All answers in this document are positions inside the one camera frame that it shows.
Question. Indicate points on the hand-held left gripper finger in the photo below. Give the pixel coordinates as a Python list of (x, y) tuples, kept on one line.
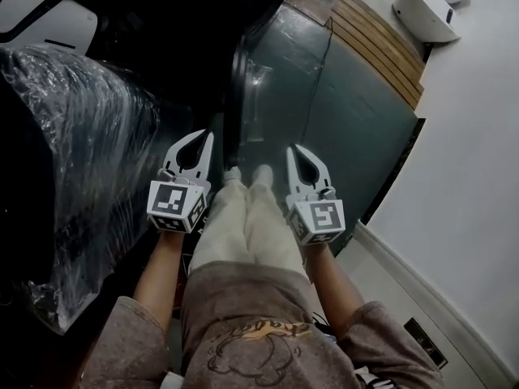
[(204, 156), (174, 156)]

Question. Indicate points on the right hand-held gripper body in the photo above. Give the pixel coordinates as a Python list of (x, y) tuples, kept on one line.
[(320, 217)]

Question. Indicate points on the wooden slatted panel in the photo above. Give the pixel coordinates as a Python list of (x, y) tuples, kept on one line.
[(381, 51)]

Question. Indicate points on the white skirting board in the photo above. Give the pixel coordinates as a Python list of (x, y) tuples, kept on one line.
[(425, 294)]

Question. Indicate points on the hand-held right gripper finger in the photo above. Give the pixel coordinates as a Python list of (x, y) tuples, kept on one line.
[(320, 168), (293, 172)]

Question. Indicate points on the person's left white shoe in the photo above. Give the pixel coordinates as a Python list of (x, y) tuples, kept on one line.
[(233, 174)]

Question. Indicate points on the black glossy cabinet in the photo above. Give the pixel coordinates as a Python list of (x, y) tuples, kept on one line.
[(174, 26)]

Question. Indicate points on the person's left forearm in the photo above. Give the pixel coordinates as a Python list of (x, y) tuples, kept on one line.
[(162, 274)]

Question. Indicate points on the white round appliance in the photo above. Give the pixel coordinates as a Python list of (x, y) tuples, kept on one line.
[(425, 8)]

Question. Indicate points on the white washing machine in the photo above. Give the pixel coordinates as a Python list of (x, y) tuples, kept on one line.
[(44, 14)]

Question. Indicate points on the person's right white shoe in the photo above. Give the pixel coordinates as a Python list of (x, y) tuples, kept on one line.
[(262, 174)]

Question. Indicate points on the dark green glossy platform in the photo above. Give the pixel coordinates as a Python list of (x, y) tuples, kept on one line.
[(353, 108)]

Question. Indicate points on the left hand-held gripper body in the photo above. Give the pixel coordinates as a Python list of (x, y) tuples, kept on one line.
[(168, 203)]

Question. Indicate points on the person's white shoe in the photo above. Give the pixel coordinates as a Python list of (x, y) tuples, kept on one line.
[(233, 174), (262, 174)]

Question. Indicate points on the person's brown printed shirt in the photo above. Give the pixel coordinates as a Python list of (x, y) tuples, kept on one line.
[(251, 330)]

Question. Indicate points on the black white striped item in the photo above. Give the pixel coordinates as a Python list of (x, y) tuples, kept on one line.
[(377, 378)]

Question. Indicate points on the person's right forearm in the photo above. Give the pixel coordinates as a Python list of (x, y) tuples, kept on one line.
[(334, 286)]

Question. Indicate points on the dark wall socket plate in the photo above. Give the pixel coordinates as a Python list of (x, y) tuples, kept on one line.
[(426, 343)]

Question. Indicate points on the black plastic-wrapped bulky object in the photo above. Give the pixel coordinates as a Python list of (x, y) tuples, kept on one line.
[(73, 156)]

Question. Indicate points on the person's cream trousers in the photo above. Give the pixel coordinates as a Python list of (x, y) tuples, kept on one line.
[(247, 225)]

